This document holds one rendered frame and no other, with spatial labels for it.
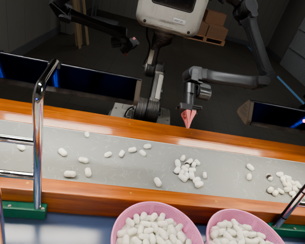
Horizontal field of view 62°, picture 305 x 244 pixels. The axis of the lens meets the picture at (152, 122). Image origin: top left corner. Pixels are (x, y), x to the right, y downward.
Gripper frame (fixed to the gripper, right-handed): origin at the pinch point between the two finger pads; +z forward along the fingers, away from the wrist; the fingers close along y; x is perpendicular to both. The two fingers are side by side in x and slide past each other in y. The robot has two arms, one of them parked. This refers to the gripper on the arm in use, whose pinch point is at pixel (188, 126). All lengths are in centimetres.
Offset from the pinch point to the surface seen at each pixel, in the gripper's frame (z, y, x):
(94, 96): 5, -40, -30
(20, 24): -158, -146, 195
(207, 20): -430, 201, 414
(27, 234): 43, -52, -14
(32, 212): 38, -52, -13
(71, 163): 21.3, -44.2, -3.3
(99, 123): 1.2, -36.8, 10.4
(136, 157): 15.3, -20.6, 1.8
